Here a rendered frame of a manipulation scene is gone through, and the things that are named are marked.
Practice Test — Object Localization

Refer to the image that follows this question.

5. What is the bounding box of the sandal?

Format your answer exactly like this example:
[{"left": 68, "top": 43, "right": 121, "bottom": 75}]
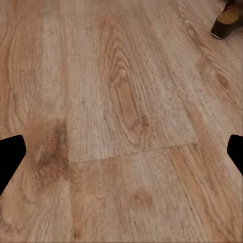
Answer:
[{"left": 211, "top": 0, "right": 243, "bottom": 39}]

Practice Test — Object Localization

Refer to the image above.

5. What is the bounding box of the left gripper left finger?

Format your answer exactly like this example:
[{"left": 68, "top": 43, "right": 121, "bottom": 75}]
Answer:
[{"left": 0, "top": 135, "right": 26, "bottom": 195}]

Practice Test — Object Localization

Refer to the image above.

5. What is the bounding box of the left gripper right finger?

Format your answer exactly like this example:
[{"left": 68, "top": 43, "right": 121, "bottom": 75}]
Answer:
[{"left": 227, "top": 135, "right": 243, "bottom": 175}]

